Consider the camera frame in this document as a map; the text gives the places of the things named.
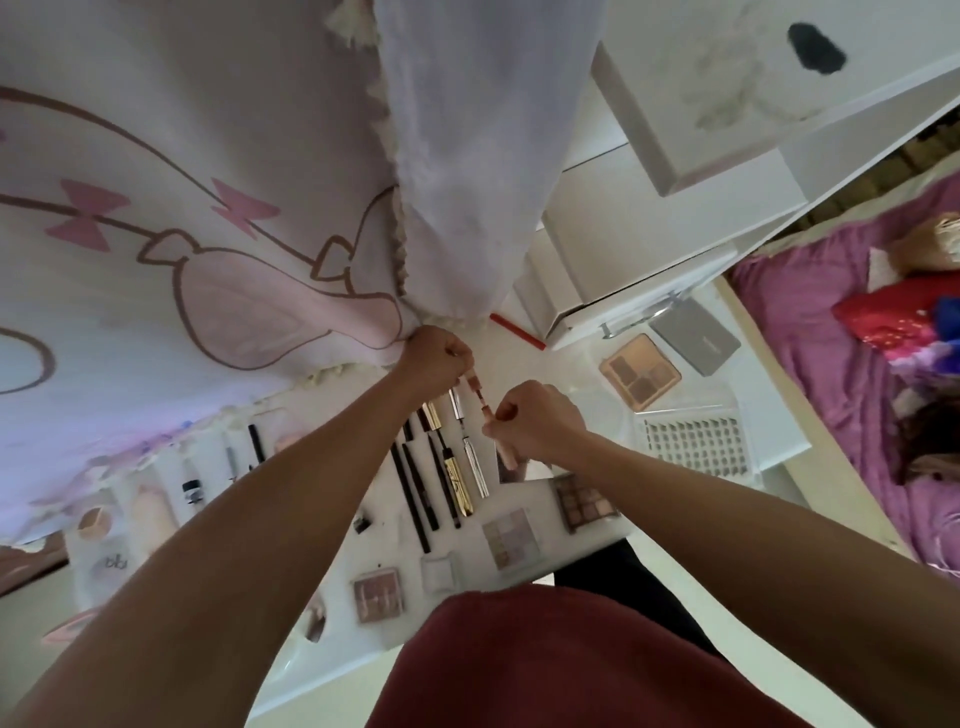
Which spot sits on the pink lip gloss tube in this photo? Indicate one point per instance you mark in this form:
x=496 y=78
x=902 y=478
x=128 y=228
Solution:
x=487 y=411

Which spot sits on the pink lip gloss wand cap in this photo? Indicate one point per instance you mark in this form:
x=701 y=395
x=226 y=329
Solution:
x=474 y=381

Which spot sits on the black eyebrow pencil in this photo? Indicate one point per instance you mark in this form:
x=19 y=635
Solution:
x=421 y=484

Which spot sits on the person's left forearm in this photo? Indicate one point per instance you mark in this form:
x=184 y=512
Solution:
x=225 y=547

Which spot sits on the red cosmetic pencil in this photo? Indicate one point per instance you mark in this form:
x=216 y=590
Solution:
x=517 y=331

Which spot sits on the pink blush palette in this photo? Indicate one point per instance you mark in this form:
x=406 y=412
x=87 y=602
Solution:
x=377 y=596

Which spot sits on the short black cosmetic pen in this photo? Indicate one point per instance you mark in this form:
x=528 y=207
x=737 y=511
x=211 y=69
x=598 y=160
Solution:
x=256 y=442

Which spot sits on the person's right fingers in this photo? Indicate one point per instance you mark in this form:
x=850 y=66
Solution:
x=502 y=420

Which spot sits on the grey compact case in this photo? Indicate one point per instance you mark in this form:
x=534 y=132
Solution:
x=694 y=337

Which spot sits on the gold mascara tube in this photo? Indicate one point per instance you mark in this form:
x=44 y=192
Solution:
x=456 y=486

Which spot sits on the beige plush toy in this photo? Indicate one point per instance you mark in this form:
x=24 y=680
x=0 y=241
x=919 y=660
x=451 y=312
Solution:
x=934 y=244

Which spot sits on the person's left hand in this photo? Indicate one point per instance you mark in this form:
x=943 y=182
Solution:
x=427 y=360

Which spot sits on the person's right hand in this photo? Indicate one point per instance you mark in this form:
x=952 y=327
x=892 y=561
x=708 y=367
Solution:
x=544 y=420

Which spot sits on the dark brown eyeshadow palette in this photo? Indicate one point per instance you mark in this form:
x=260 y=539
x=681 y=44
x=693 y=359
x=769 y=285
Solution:
x=585 y=501

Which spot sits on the thin silver cosmetic pen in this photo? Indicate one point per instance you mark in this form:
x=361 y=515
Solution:
x=231 y=462

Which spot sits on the long black eyeliner pencil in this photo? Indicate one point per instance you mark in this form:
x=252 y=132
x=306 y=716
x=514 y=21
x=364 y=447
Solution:
x=410 y=496

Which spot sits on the person's red shirt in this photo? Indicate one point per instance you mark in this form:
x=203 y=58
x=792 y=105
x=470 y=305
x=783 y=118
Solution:
x=570 y=667

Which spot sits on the white sheer curtain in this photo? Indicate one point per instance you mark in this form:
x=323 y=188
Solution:
x=465 y=150

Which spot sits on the white drawer cabinet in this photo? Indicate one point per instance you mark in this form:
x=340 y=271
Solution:
x=690 y=172

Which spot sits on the clear false eyelash tray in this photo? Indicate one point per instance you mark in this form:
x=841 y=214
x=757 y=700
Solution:
x=694 y=444

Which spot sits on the red sequin cushion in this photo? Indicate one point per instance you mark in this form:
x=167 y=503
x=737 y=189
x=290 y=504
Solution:
x=892 y=311

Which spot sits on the purple bed sheet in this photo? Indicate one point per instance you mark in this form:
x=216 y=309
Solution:
x=840 y=375

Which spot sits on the rose gold eyeshadow palette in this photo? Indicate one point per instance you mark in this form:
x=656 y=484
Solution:
x=641 y=372

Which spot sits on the small bottle with black cap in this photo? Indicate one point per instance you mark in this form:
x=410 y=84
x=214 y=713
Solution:
x=191 y=491

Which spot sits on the beige makeup sponge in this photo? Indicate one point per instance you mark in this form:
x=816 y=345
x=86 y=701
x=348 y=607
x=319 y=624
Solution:
x=154 y=517

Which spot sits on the person's right forearm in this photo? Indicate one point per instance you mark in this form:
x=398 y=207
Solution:
x=757 y=562

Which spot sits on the pale glitter eyeshadow palette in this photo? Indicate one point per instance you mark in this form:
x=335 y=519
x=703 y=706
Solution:
x=511 y=538

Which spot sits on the pink curtain with bow print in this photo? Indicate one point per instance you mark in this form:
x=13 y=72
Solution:
x=165 y=247

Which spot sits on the silver mascara tube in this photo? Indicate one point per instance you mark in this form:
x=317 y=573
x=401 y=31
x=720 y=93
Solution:
x=474 y=461

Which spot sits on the person's left fingers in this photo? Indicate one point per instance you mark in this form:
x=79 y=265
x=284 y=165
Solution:
x=457 y=356

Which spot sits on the black pencil with gold cap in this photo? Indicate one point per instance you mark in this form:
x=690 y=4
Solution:
x=444 y=480

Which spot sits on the small black sharpener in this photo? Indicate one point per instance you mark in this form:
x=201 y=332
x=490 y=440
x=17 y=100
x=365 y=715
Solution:
x=362 y=523

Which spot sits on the person's black trousers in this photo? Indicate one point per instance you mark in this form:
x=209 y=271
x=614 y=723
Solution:
x=637 y=600

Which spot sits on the small clear square compact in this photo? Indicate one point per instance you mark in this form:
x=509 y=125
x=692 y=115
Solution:
x=439 y=571

